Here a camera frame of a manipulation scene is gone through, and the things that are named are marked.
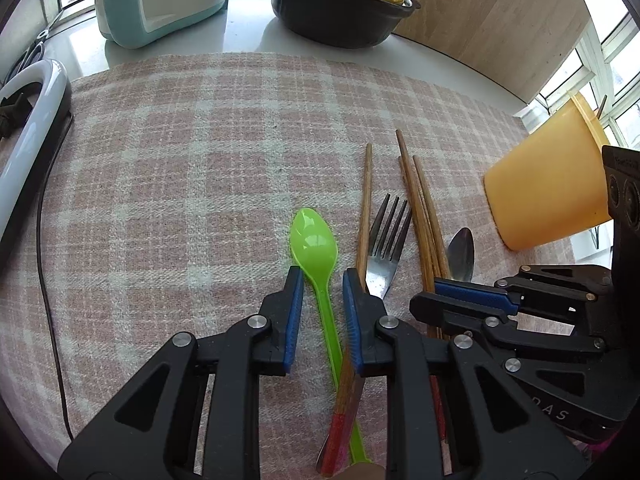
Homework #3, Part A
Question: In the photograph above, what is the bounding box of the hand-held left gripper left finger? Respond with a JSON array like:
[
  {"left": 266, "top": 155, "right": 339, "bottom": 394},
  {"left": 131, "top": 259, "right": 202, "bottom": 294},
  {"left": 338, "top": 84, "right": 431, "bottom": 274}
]
[{"left": 57, "top": 266, "right": 305, "bottom": 480}]

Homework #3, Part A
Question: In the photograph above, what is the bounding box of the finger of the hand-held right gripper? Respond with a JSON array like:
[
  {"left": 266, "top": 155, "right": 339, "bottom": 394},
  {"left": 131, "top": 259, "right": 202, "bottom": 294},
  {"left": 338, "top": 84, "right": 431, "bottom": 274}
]
[
  {"left": 434, "top": 265, "right": 614, "bottom": 317},
  {"left": 409, "top": 292, "right": 636, "bottom": 428}
]

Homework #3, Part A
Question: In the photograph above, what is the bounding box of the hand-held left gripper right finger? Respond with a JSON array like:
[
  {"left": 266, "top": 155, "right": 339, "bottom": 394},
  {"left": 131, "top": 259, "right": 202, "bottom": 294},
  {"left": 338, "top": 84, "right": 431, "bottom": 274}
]
[{"left": 342, "top": 267, "right": 588, "bottom": 480}]

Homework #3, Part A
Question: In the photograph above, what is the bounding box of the metal spoon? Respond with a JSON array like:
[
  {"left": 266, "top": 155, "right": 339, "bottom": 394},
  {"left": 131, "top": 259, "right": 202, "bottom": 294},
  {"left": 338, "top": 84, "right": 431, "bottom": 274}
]
[{"left": 446, "top": 227, "right": 476, "bottom": 285}]

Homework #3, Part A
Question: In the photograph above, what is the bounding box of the metal fork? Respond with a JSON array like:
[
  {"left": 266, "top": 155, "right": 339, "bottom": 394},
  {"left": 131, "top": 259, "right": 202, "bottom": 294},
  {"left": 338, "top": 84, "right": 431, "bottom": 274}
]
[{"left": 316, "top": 193, "right": 414, "bottom": 476}]

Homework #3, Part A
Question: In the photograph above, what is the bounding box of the wooden chopstick with red end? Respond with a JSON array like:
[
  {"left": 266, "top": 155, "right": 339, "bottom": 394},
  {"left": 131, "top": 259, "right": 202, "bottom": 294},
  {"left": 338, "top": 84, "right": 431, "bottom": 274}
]
[
  {"left": 398, "top": 156, "right": 446, "bottom": 441},
  {"left": 320, "top": 143, "right": 374, "bottom": 478},
  {"left": 412, "top": 155, "right": 453, "bottom": 341},
  {"left": 395, "top": 129, "right": 448, "bottom": 441}
]

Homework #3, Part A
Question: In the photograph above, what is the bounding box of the green plastic spoon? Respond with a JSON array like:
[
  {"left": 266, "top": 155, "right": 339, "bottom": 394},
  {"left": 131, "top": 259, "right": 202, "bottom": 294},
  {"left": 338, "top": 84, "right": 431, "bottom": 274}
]
[{"left": 290, "top": 208, "right": 373, "bottom": 465}]

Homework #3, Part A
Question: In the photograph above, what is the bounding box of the orange plastic cup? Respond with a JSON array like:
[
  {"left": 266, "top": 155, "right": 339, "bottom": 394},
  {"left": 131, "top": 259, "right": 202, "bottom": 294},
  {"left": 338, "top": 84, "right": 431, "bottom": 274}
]
[{"left": 482, "top": 90, "right": 615, "bottom": 252}]

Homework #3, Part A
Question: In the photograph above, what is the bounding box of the pink plaid tablecloth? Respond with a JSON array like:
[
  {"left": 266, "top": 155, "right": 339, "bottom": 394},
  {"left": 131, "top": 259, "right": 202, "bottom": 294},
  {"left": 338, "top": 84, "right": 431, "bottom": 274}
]
[{"left": 0, "top": 52, "right": 616, "bottom": 480}]

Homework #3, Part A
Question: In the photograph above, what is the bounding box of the pink garment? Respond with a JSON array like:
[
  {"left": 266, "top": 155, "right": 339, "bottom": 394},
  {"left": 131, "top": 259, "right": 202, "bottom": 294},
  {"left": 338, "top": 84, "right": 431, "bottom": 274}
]
[{"left": 575, "top": 430, "right": 617, "bottom": 461}]

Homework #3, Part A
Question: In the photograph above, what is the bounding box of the light wooden board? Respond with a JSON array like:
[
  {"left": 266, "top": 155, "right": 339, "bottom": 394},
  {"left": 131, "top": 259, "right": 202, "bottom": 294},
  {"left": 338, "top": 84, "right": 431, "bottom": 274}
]
[{"left": 392, "top": 0, "right": 593, "bottom": 106}]

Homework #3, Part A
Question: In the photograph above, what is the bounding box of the black casserole pot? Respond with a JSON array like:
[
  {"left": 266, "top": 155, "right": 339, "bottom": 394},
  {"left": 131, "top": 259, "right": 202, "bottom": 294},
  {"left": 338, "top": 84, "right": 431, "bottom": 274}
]
[{"left": 271, "top": 0, "right": 422, "bottom": 50}]

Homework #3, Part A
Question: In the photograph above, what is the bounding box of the teal and white kitchen appliance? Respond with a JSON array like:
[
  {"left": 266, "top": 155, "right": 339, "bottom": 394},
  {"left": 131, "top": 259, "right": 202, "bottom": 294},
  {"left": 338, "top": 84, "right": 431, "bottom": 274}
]
[{"left": 92, "top": 0, "right": 233, "bottom": 50}]

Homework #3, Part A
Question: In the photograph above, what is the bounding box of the thin black cable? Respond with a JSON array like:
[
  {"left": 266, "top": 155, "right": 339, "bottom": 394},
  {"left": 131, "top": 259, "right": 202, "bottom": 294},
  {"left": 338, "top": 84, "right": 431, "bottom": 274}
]
[{"left": 36, "top": 115, "right": 76, "bottom": 442}]

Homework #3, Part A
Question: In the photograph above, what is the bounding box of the white ring light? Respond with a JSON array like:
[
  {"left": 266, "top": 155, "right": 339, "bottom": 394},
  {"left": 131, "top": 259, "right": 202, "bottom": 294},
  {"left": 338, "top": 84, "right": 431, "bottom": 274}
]
[{"left": 0, "top": 58, "right": 74, "bottom": 247}]

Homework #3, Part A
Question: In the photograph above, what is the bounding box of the black coiled cable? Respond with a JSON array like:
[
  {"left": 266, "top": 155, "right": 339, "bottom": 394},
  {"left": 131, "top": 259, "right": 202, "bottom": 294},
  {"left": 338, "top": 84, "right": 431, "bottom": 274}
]
[{"left": 5, "top": 30, "right": 51, "bottom": 82}]

